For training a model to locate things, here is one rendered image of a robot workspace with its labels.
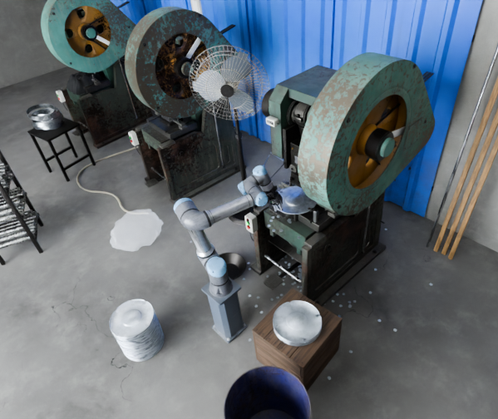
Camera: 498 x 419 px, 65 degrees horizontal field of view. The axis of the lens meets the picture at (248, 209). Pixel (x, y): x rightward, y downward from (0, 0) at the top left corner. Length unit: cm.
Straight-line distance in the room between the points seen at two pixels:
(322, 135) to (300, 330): 117
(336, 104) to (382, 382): 172
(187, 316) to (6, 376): 126
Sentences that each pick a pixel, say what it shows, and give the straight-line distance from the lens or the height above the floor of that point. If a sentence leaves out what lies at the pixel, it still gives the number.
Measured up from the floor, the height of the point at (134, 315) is 30.
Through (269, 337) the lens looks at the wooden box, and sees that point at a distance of 243.
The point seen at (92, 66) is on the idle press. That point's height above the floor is 99.
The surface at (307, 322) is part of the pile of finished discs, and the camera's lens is 243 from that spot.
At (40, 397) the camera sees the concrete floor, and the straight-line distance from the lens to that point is 309.
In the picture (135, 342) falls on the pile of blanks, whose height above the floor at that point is 22.
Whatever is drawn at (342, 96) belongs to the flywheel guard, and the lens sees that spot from 181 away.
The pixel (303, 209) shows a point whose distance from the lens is 251.
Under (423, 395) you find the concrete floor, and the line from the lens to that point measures 276.
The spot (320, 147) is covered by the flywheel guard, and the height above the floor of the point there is 147.
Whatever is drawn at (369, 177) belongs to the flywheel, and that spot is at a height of 105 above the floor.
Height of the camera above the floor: 242
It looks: 40 degrees down
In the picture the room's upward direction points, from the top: 7 degrees counter-clockwise
